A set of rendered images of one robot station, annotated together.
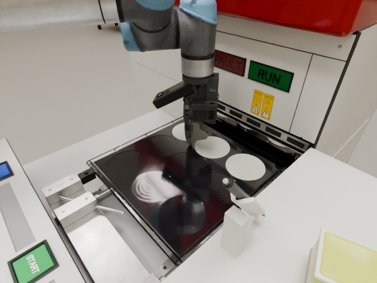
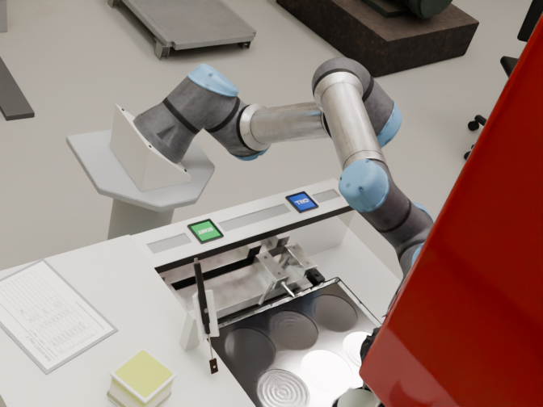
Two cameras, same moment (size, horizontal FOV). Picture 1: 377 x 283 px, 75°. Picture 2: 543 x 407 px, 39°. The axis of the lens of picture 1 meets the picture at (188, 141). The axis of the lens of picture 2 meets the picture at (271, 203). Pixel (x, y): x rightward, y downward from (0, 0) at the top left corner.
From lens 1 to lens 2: 1.16 m
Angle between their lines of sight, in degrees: 65
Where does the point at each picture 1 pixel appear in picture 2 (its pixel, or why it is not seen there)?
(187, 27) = (406, 258)
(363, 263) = (141, 379)
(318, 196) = not seen: outside the picture
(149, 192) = (282, 326)
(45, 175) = (342, 258)
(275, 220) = (208, 390)
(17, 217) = (250, 221)
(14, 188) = (282, 215)
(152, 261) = not seen: hidden behind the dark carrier
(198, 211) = (250, 363)
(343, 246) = (157, 376)
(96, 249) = (225, 285)
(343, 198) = not seen: outside the picture
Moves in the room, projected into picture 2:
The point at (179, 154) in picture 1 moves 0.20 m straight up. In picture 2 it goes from (348, 369) to (383, 300)
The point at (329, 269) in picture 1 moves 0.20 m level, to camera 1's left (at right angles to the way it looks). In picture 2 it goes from (143, 356) to (170, 269)
